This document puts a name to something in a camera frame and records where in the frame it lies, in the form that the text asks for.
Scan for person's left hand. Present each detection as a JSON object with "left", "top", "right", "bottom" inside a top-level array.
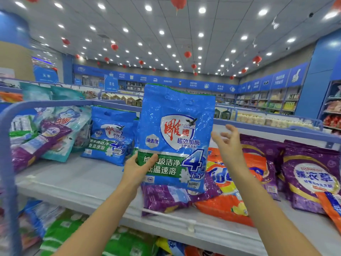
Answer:
[{"left": 121, "top": 152, "right": 159, "bottom": 196}]

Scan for person's right hand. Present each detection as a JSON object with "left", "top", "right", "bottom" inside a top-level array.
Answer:
[{"left": 211, "top": 124, "right": 249, "bottom": 177}]

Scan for purple detergent bag gold oval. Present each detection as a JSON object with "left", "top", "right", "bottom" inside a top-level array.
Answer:
[
  {"left": 281, "top": 139, "right": 341, "bottom": 215},
  {"left": 239, "top": 134, "right": 286, "bottom": 201}
]

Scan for purple detergent bag white label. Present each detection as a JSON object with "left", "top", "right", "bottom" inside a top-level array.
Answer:
[
  {"left": 140, "top": 173, "right": 223, "bottom": 215},
  {"left": 11, "top": 122, "right": 74, "bottom": 174}
]

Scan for blue detergent bag green band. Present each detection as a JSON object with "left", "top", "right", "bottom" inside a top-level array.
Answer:
[
  {"left": 81, "top": 106, "right": 138, "bottom": 167},
  {"left": 136, "top": 84, "right": 216, "bottom": 194}
]

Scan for grey shelf with blue frame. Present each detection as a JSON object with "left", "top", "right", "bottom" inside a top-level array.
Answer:
[{"left": 0, "top": 98, "right": 341, "bottom": 256}]

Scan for large orange detergent bag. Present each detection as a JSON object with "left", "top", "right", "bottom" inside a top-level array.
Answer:
[{"left": 193, "top": 148, "right": 279, "bottom": 228}]

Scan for stack of green bags below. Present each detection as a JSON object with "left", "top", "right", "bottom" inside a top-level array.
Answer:
[{"left": 38, "top": 209, "right": 156, "bottom": 256}]

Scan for pile of pink detergent bags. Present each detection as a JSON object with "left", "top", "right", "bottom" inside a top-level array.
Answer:
[{"left": 155, "top": 237, "right": 214, "bottom": 256}]

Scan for teal Baimao bag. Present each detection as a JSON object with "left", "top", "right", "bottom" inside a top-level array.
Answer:
[{"left": 42, "top": 106, "right": 92, "bottom": 163}]

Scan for small orange detergent bag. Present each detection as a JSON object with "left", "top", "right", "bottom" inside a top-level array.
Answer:
[{"left": 315, "top": 190, "right": 341, "bottom": 234}]

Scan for clear green-print detergent bag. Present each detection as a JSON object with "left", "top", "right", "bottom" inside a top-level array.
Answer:
[{"left": 10, "top": 114, "right": 40, "bottom": 147}]

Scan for small orange Tide bag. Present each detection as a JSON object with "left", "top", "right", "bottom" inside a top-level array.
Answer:
[{"left": 0, "top": 91, "right": 23, "bottom": 103}]

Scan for person's left forearm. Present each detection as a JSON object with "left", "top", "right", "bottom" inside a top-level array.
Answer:
[{"left": 66, "top": 186, "right": 142, "bottom": 256}]

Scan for person's right forearm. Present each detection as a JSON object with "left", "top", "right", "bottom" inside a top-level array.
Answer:
[{"left": 229, "top": 168, "right": 323, "bottom": 256}]

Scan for row of pale bottles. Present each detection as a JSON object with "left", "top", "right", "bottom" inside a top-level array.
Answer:
[{"left": 234, "top": 112, "right": 323, "bottom": 131}]

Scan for row of green boxes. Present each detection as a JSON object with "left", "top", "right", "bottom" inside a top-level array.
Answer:
[{"left": 101, "top": 92, "right": 232, "bottom": 121}]

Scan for small blue hanging sign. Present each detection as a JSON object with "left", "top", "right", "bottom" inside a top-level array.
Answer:
[{"left": 104, "top": 74, "right": 119, "bottom": 92}]

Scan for blue aisle sign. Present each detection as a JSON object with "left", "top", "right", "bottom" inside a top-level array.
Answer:
[{"left": 33, "top": 66, "right": 59, "bottom": 84}]

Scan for ceiling spotlights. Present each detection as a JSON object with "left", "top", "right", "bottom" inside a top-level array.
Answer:
[{"left": 13, "top": 0, "right": 341, "bottom": 73}]

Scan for hanging red lanterns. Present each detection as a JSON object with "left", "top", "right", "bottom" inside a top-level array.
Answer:
[{"left": 24, "top": 0, "right": 264, "bottom": 78}]

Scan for far wall racks with goods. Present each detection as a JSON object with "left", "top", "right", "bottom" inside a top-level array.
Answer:
[{"left": 75, "top": 74, "right": 302, "bottom": 112}]

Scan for blue wall sign band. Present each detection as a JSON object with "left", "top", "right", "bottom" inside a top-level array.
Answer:
[{"left": 73, "top": 62, "right": 310, "bottom": 95}]

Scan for wall rack with pink goods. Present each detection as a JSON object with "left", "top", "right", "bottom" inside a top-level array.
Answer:
[{"left": 320, "top": 80, "right": 341, "bottom": 135}]

